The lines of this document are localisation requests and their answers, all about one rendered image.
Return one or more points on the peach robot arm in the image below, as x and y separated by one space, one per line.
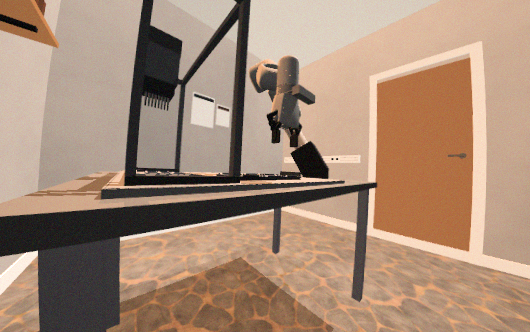
281 80

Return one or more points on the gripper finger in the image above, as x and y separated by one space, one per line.
274 128
294 135

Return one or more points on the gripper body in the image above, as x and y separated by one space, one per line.
288 110

